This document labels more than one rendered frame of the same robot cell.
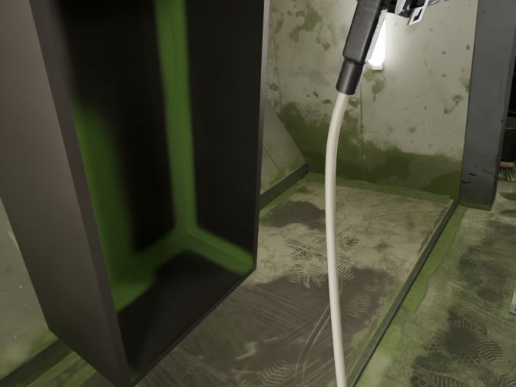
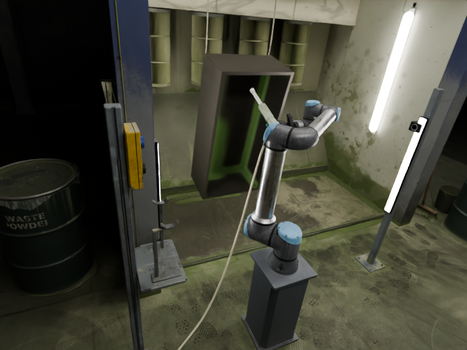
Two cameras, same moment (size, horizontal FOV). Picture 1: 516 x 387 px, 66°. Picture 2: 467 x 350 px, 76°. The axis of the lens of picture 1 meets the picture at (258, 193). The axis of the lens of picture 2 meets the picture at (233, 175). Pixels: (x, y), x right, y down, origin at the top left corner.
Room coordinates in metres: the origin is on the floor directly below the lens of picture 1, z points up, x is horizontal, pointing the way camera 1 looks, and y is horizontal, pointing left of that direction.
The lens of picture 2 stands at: (-1.29, -0.72, 1.98)
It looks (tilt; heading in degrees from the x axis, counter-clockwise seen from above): 28 degrees down; 23
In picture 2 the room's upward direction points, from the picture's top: 5 degrees clockwise
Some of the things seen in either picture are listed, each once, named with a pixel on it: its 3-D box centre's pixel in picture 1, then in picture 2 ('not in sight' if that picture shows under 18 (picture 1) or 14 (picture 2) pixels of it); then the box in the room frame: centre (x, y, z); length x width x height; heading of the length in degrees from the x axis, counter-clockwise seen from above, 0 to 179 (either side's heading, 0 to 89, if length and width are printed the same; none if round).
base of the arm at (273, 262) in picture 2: not in sight; (284, 257); (0.14, -0.50, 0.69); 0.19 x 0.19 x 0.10
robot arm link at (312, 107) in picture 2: not in sight; (313, 110); (0.76, -0.39, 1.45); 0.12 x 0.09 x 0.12; 86
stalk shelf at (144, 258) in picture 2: not in sight; (158, 263); (-0.36, 0.06, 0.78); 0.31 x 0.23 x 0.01; 50
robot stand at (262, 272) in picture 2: not in sight; (275, 298); (0.14, -0.50, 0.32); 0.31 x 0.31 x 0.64; 50
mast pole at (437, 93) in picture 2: not in sight; (399, 189); (1.26, -1.13, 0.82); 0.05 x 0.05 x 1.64; 50
